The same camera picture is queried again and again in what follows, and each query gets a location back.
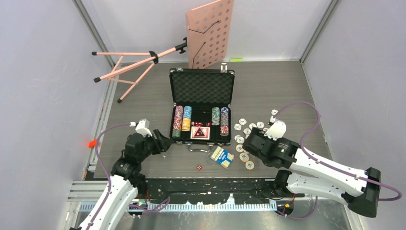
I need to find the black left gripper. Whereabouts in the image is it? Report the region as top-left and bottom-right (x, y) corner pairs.
(137, 129), (172, 162)

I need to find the green poker chip stack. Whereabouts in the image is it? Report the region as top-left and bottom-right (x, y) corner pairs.
(172, 129), (181, 138)

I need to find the blue playing card deck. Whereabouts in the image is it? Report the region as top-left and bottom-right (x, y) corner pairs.
(210, 146), (235, 169)

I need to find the red white chip stack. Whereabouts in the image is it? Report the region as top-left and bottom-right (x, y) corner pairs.
(173, 105), (183, 130)

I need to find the black poker set case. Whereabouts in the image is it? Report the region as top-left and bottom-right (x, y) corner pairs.
(169, 68), (236, 146)

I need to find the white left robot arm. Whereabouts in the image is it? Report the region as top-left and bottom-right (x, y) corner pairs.
(78, 129), (173, 230)

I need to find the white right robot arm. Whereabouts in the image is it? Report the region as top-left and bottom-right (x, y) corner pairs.
(242, 130), (381, 218)

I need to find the yellow poker chip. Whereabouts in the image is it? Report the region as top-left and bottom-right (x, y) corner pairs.
(245, 161), (255, 170)
(239, 152), (249, 162)
(236, 144), (244, 152)

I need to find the blue yellow chip stack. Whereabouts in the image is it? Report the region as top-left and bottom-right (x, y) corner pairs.
(181, 106), (192, 132)

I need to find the red playing card deck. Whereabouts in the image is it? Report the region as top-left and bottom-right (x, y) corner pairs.
(190, 126), (211, 140)

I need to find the blue red chip stack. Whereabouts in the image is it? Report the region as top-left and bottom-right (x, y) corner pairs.
(220, 107), (229, 137)

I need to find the green white chip stack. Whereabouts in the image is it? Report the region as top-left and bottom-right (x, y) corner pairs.
(211, 107), (220, 126)

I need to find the orange clip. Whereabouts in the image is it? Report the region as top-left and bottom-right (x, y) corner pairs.
(88, 138), (98, 148)

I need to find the green tape piece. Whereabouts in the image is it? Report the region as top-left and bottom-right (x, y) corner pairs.
(230, 58), (243, 62)

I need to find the pink music stand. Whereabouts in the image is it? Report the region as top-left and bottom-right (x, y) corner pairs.
(92, 0), (234, 103)

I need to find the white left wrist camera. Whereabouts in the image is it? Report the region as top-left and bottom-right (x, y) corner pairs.
(129, 119), (152, 137)

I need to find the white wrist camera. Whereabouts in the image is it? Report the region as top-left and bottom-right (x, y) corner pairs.
(264, 116), (287, 140)
(129, 119), (152, 137)

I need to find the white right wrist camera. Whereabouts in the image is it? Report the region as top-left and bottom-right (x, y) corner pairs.
(264, 116), (287, 140)

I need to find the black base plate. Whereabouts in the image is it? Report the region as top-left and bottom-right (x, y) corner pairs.
(136, 178), (291, 205)

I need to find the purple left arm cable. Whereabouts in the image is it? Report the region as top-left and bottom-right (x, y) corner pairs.
(84, 123), (172, 230)

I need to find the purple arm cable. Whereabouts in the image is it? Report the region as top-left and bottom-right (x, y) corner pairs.
(84, 123), (172, 230)
(270, 101), (403, 221)

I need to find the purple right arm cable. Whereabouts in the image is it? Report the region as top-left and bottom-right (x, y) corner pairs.
(270, 101), (403, 221)

